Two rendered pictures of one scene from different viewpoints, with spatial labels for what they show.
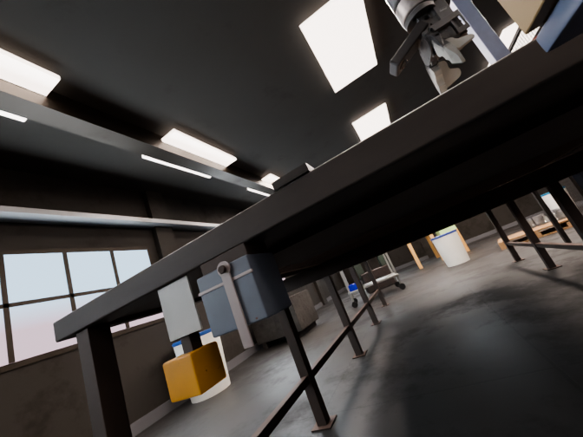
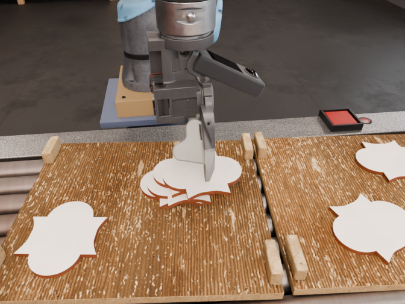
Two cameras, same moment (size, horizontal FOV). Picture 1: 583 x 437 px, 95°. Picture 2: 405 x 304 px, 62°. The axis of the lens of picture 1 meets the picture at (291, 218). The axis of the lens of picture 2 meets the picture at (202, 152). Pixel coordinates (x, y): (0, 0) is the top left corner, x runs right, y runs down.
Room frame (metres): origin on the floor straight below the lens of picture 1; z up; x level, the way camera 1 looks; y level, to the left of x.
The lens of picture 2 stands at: (0.94, -0.66, 1.36)
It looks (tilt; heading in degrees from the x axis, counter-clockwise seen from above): 38 degrees down; 152
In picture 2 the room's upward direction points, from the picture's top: straight up
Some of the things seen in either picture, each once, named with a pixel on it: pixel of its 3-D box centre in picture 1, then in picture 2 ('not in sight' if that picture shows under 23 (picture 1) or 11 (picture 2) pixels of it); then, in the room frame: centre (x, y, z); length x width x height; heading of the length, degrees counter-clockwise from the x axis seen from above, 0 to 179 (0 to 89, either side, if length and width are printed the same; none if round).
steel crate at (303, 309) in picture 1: (284, 318); not in sight; (5.20, 0.82, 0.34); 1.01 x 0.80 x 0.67; 69
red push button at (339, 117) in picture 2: not in sight; (340, 119); (0.48, -0.04, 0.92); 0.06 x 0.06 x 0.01; 68
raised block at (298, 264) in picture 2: not in sight; (295, 256); (0.75, -0.41, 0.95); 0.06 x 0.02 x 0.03; 155
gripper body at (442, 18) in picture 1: (435, 32); (182, 75); (0.54, -0.47, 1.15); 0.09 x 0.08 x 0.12; 73
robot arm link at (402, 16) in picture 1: (415, 11); (186, 15); (0.54, -0.47, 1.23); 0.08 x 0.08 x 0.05
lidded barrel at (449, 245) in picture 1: (450, 248); not in sight; (5.86, -2.84, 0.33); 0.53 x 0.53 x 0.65
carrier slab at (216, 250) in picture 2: not in sight; (144, 204); (0.53, -0.55, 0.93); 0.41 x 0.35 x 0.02; 63
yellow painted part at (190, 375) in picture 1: (185, 334); not in sight; (0.62, 0.32, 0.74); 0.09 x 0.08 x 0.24; 68
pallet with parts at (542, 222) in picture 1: (530, 228); not in sight; (5.23, -4.01, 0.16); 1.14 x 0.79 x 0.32; 59
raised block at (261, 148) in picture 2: not in sight; (260, 144); (0.50, -0.29, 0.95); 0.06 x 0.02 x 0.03; 155
